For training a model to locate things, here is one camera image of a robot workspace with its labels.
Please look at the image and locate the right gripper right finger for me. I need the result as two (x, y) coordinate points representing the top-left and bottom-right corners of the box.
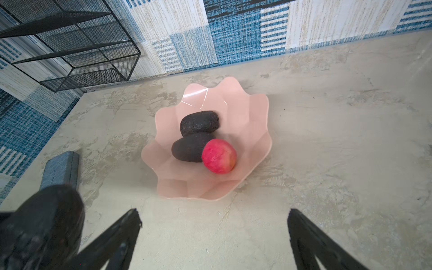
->
(288, 209), (366, 270)

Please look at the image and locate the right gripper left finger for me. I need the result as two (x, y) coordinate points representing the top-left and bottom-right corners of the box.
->
(60, 209), (142, 270)

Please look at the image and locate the dark avocado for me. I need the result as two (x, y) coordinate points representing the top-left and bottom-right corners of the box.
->
(1, 184), (85, 270)
(180, 111), (220, 137)
(171, 132), (216, 163)

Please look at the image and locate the red apple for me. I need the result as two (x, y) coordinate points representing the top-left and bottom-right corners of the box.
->
(201, 138), (237, 174)

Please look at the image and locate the pink scalloped fruit bowl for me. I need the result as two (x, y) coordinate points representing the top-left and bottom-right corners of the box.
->
(141, 77), (272, 201)

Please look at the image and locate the grey blue box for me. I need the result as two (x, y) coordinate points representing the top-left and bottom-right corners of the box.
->
(39, 151), (79, 190)

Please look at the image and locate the black wire shelf rack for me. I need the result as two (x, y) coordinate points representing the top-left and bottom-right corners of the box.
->
(1, 1), (141, 93)

